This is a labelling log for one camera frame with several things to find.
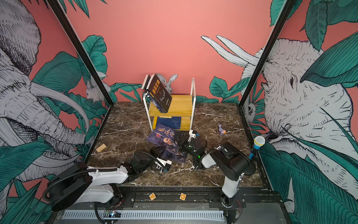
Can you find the dark purple bottom book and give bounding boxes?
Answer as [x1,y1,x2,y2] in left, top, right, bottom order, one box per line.
[161,150,187,164]

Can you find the white wooden two-tier shelf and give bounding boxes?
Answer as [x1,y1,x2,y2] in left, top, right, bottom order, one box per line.
[143,78,196,131]

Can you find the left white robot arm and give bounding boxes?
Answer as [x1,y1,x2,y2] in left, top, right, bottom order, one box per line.
[42,149,172,211]

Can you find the purple book yellow label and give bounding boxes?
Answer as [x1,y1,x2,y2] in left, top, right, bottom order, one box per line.
[145,91,165,113]

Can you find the blue microphone on stand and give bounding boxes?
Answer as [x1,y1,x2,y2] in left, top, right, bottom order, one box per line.
[245,135,265,176]

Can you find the dark purple book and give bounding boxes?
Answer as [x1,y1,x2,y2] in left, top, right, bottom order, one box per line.
[161,150,187,164]
[147,126,184,156]

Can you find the black book yellow title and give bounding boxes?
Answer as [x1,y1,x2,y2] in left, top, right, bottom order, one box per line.
[146,74,172,113]

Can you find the small wooden block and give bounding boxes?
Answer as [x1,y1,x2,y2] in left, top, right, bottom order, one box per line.
[96,144,107,153]

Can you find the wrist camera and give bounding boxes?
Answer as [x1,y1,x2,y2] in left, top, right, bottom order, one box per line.
[188,130,200,142]
[150,158,172,173]

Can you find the small purple toy figure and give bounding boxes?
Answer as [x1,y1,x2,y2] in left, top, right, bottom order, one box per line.
[218,123,227,135]

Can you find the blue book yellow label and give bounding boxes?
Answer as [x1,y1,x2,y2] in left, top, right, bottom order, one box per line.
[156,117,181,129]

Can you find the left black frame post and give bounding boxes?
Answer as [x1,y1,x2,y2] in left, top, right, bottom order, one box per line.
[47,0,114,106]

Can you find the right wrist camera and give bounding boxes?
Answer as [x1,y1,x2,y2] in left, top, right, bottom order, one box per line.
[188,130,200,142]

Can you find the left orange sticker tag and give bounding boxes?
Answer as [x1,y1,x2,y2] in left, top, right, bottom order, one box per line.
[149,193,156,201]

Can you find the orange sticker tag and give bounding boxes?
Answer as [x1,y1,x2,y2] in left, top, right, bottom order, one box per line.
[180,193,186,201]
[149,193,156,201]

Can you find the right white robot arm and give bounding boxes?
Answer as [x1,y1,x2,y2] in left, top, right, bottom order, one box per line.
[180,137,256,208]

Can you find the right black frame post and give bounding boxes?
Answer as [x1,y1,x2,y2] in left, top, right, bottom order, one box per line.
[239,0,296,108]

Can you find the white slotted cable duct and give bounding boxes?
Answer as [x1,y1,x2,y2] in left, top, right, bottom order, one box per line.
[62,210,225,222]

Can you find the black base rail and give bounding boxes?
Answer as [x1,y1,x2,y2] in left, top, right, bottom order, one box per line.
[116,186,283,210]

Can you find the right orange sticker tag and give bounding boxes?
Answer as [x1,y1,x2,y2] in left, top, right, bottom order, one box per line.
[180,193,186,201]

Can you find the black frame post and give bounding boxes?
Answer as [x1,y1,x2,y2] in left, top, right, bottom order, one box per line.
[47,0,114,106]
[239,0,296,108]

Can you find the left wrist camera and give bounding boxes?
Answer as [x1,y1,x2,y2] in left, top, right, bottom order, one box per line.
[150,158,172,173]

